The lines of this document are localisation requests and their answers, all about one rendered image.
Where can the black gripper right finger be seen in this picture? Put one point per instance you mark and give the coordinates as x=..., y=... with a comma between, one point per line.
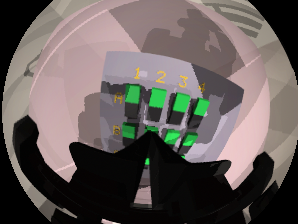
x=168, y=171

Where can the grey switch panel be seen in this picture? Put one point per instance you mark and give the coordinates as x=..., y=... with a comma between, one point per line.
x=191, y=108

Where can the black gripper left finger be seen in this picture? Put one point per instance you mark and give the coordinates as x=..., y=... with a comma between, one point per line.
x=125, y=166

